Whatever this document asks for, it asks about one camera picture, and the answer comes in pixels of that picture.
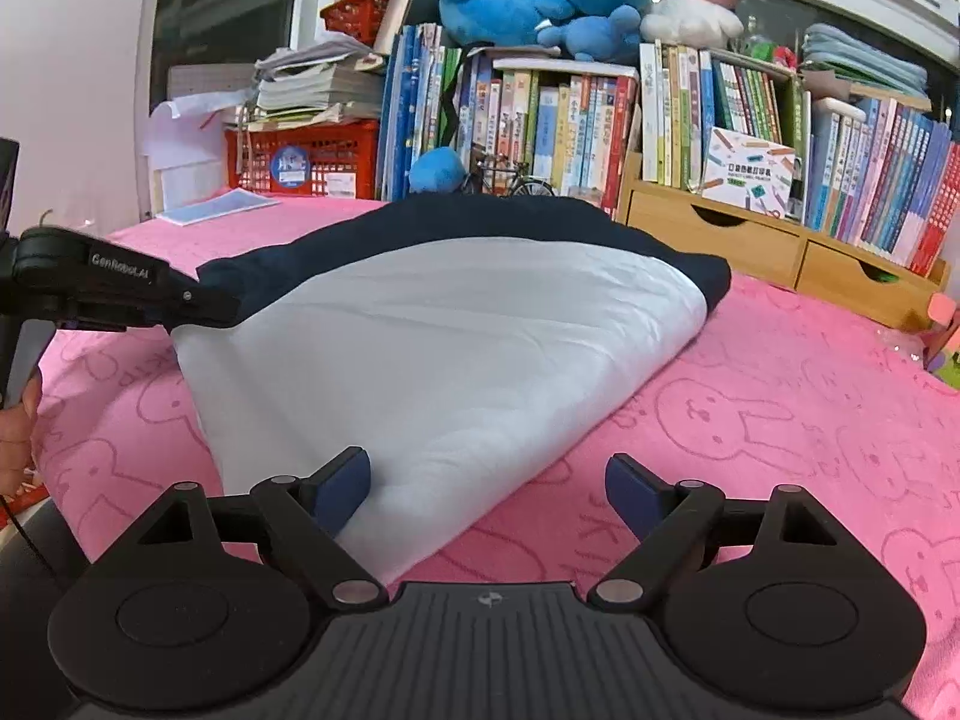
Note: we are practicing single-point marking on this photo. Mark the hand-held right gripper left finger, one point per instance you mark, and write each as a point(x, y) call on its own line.
point(345, 487)

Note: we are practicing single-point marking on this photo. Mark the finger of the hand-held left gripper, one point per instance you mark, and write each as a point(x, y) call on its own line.
point(206, 307)

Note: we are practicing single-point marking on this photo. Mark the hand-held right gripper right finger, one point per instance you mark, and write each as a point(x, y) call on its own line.
point(634, 491)

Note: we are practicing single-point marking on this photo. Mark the navy and white jacket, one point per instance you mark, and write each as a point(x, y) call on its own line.
point(450, 352)

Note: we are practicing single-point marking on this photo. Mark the person's left hand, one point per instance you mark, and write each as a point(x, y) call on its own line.
point(15, 442)

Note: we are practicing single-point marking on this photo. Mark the light blue booklet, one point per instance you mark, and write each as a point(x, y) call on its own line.
point(217, 208)

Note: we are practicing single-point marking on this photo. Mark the white paper sheets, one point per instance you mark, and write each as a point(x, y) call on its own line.
point(187, 142)

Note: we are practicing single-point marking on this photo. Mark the pink bunny print blanket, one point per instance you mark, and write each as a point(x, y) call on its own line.
point(787, 420)

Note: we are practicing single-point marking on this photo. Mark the red plastic crate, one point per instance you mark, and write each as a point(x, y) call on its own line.
point(337, 157)

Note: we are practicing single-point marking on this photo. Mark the stack of papers and workbooks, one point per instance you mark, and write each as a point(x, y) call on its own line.
point(322, 86)

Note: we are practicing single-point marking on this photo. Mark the blue plush ball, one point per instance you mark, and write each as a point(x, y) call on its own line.
point(436, 171)

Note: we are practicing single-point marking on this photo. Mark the wooden drawer organizer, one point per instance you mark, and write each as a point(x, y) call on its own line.
point(750, 240)

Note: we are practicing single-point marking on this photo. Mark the row of tall blue books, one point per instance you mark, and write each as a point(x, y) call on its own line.
point(409, 112)

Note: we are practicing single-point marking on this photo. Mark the white framed window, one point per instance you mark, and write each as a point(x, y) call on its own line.
point(225, 22)

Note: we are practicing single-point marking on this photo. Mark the red mesh basket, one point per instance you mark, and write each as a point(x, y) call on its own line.
point(356, 19)

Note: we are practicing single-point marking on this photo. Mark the miniature bicycle model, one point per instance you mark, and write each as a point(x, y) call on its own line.
point(510, 180)

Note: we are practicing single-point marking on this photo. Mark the white pencil print box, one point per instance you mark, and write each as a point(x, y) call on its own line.
point(750, 172)

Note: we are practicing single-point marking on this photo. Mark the pink toy house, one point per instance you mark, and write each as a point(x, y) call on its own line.
point(946, 345)

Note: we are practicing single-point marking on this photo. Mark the leaning beige board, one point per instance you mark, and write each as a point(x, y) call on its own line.
point(397, 7)

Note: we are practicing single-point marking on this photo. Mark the row of colourful books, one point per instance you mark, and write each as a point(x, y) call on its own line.
point(555, 135)

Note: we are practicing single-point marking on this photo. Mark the row of green spine books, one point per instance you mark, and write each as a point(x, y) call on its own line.
point(682, 112)

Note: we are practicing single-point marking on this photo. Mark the small blue plush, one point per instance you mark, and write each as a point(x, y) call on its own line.
point(592, 37)

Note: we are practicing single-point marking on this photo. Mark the stack of light blue folders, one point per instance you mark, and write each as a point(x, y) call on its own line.
point(862, 60)

